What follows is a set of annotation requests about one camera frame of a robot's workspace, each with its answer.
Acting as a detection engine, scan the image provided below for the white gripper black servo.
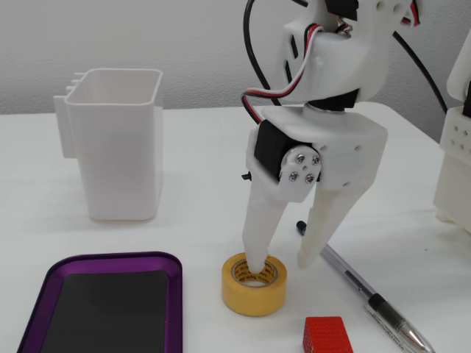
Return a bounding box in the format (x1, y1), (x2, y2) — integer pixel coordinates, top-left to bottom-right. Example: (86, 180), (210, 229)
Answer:
(242, 104), (388, 273)

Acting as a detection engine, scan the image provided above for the yellow masking tape roll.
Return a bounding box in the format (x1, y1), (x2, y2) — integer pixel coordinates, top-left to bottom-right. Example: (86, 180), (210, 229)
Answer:
(221, 252), (287, 317)

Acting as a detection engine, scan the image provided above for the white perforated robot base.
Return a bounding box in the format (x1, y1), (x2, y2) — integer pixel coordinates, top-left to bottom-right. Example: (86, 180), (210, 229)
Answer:
(432, 106), (471, 233)

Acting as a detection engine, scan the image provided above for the white plastic container box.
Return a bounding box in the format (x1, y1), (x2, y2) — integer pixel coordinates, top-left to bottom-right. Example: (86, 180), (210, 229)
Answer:
(53, 68), (165, 222)

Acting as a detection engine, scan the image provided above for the red studded block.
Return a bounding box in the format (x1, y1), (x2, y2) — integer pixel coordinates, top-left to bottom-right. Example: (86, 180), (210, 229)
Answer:
(302, 315), (354, 353)

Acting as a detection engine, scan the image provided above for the clear black ballpoint pen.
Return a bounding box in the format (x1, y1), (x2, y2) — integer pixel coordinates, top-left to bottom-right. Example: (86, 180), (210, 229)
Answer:
(295, 219), (437, 353)

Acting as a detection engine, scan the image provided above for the purple metal tray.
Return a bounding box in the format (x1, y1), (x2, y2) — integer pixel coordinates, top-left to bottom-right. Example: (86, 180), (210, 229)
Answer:
(16, 251), (184, 353)

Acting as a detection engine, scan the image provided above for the black pad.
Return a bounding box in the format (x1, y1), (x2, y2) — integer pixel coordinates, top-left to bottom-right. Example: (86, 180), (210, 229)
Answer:
(39, 270), (170, 353)

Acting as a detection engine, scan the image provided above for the red white black servo cable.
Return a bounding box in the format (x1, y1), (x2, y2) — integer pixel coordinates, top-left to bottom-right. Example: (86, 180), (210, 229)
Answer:
(241, 21), (354, 124)
(403, 0), (422, 29)

